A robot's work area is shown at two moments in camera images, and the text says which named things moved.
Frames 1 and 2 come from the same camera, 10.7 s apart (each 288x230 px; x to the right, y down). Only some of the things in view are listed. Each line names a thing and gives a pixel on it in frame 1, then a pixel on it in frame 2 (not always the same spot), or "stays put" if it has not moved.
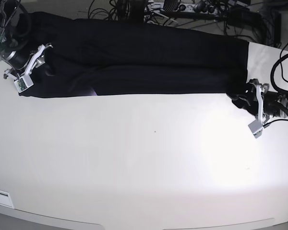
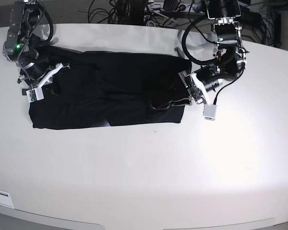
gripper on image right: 251,104 → 171,83
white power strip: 195,8 stays put
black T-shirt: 99,57 → 93,88
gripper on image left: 37,59 → 34,89
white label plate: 1,197 stays put
